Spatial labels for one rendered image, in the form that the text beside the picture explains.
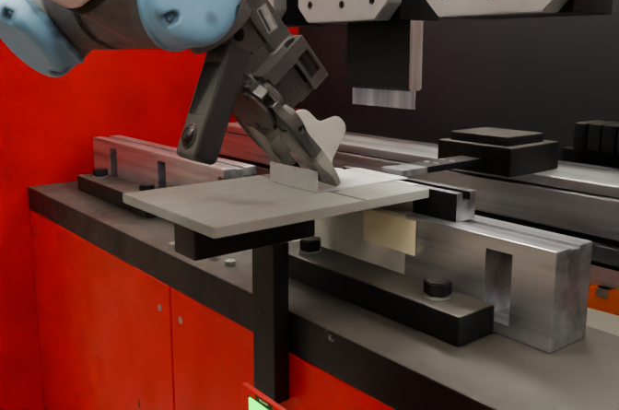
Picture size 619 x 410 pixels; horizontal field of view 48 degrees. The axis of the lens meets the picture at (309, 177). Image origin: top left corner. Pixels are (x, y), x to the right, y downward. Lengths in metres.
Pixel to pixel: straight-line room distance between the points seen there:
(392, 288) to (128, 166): 0.73
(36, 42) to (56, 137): 0.95
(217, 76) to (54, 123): 0.88
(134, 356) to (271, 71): 0.59
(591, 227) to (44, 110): 1.05
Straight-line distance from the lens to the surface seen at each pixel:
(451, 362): 0.65
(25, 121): 1.49
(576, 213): 0.93
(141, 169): 1.29
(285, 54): 0.69
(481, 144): 0.94
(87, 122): 1.54
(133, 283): 1.09
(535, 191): 0.96
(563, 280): 0.67
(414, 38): 0.77
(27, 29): 0.57
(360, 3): 0.77
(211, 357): 0.91
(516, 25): 1.31
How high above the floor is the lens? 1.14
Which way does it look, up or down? 10 degrees down
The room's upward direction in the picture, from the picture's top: straight up
